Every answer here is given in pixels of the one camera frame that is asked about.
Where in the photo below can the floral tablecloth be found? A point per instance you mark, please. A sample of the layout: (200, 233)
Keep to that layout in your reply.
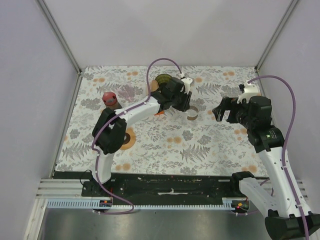
(167, 143)

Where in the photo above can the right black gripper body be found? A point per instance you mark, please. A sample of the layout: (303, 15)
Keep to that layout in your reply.
(238, 112)

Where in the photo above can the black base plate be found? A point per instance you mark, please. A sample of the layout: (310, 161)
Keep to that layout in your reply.
(158, 189)

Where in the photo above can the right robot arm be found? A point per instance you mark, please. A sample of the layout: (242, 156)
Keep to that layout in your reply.
(286, 214)

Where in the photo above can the red capped dark bottle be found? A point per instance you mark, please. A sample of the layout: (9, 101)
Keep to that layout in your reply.
(110, 100)

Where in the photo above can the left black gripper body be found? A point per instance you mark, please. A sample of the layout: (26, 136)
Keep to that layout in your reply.
(180, 102)

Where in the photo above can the green glass coffee dripper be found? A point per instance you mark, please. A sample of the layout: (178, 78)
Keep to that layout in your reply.
(163, 79)

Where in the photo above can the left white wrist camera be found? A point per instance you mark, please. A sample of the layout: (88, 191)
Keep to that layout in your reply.
(187, 82)

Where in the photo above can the aluminium frame rail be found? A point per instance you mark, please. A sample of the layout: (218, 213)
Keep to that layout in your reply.
(58, 34)

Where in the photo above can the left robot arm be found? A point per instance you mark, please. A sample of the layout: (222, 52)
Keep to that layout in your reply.
(110, 130)

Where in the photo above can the orange coffee filter box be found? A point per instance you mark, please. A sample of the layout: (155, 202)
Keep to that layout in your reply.
(158, 113)

